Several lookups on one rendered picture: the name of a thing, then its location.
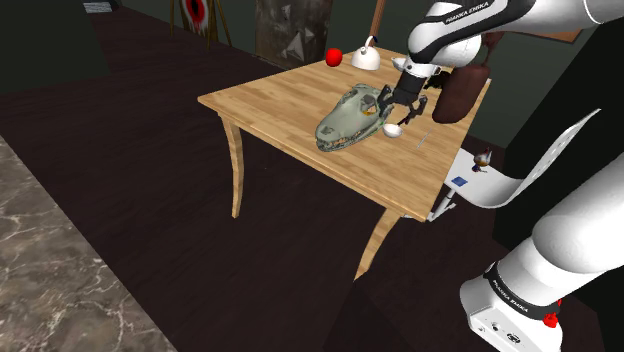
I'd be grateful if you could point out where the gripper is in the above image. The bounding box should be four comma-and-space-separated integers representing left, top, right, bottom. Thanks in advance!
377, 71, 430, 127

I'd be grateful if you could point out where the brown cylinder vase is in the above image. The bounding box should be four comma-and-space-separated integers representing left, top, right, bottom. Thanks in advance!
431, 31, 506, 125

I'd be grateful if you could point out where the grey-green crocodile skull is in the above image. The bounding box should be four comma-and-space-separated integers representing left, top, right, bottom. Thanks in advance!
314, 82, 397, 154

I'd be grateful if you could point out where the white kettle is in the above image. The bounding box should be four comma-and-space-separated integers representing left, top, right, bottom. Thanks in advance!
350, 34, 382, 72

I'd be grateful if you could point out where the small chicken figure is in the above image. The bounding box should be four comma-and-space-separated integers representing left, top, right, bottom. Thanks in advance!
470, 147, 493, 174

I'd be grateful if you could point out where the light wooden table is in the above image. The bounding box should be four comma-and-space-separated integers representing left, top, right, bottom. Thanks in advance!
197, 45, 492, 282

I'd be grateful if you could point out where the grey stone pillar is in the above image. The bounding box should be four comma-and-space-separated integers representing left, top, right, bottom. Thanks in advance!
253, 0, 335, 70

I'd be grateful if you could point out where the easel with red painting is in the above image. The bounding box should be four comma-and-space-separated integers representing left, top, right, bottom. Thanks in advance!
167, 0, 234, 51

